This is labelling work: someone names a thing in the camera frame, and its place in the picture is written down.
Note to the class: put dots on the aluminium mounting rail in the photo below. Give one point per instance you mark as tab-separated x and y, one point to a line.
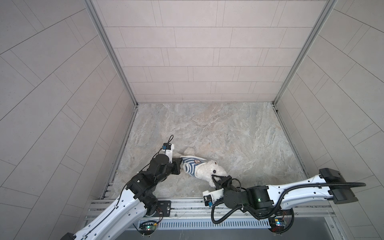
195	208

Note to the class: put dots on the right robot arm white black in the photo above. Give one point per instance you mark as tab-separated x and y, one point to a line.
328	185

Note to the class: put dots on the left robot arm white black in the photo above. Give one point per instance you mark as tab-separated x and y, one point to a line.
135	201

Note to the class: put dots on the white teddy bear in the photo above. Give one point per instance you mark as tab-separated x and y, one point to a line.
205	171

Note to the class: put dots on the right corner aluminium post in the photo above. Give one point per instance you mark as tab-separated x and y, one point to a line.
324	14

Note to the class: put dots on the left corner aluminium post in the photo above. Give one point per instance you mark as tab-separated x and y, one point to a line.
90	7

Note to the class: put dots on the right green circuit board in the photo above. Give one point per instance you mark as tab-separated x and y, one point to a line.
277	224

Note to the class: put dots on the corner aluminium post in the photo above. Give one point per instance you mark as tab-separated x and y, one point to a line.
90	7
324	14

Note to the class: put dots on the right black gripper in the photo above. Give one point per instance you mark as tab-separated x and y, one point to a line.
222	182

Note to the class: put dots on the white ventilation grille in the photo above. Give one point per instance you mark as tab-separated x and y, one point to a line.
207	224

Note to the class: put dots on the blue white striped sweater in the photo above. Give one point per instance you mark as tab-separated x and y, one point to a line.
190	164

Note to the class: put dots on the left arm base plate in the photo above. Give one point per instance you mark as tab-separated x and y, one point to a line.
163	209

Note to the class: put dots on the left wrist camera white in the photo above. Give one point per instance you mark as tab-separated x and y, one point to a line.
167	150

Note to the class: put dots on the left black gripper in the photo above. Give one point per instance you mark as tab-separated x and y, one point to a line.
176	165

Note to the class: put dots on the left green circuit board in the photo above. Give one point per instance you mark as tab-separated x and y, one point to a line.
148	227

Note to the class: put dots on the green circuit board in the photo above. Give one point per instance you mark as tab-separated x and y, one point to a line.
148	227
277	224

